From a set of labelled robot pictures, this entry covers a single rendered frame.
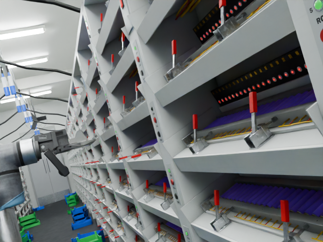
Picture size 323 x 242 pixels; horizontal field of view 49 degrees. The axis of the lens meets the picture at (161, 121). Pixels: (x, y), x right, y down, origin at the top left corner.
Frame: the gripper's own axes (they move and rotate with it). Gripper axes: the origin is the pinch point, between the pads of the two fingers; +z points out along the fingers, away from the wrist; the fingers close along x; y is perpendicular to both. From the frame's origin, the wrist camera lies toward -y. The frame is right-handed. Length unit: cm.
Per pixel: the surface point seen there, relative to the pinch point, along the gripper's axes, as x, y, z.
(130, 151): 30.0, -6.3, 19.2
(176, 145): -40.0, -7.6, 18.4
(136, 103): -13.3, 9.7, 16.6
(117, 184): 100, -26, 20
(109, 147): 100, -1, 20
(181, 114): -39.7, 0.7, 22.4
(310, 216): -82, -24, 24
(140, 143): 30.0, -4.1, 24.6
